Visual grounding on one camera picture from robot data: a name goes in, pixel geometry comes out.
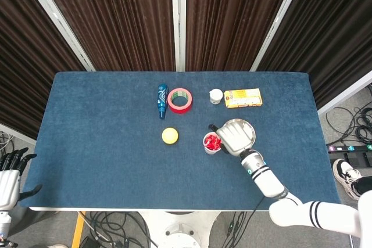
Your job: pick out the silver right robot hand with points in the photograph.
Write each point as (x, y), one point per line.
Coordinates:
(236, 139)

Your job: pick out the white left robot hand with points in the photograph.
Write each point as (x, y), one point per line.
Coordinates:
(8, 187)

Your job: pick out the red candy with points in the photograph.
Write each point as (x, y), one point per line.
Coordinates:
(209, 144)
(215, 138)

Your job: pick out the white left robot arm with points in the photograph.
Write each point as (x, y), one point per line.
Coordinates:
(4, 224)

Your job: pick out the white paper cup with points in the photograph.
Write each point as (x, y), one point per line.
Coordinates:
(207, 150)

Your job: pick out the round steel plate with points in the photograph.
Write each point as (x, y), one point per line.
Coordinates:
(250, 126)

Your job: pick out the yellow biscuit box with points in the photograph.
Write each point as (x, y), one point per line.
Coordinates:
(243, 98)

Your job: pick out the small white jar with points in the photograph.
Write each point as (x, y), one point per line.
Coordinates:
(216, 96)

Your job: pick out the red tape roll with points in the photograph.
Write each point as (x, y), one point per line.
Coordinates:
(180, 111)

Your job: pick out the yellow ball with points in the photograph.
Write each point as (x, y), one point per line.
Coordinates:
(170, 135)

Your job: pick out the white shoe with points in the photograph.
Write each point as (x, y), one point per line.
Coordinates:
(56, 246)

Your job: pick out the yellow bar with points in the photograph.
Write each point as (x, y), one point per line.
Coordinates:
(78, 227)

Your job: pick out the blue patterned bottle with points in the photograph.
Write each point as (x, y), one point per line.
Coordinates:
(162, 100)

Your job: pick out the blue table cloth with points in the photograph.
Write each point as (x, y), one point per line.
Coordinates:
(116, 158)

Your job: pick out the white and black sneaker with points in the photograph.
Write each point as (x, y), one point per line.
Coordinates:
(344, 172)

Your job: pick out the black foot pedal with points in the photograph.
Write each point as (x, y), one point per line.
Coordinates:
(351, 158)

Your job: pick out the brown pleated curtain panel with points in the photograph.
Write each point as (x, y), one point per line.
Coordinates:
(232, 18)
(334, 27)
(116, 18)
(29, 56)

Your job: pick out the person's black trouser leg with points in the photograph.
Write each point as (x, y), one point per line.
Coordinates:
(363, 187)

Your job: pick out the white partition frame post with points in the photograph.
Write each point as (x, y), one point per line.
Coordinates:
(346, 91)
(14, 133)
(276, 21)
(178, 18)
(58, 21)

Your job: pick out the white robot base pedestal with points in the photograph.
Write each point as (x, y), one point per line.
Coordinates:
(178, 227)

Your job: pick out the white table frame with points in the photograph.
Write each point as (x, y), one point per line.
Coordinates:
(145, 209)

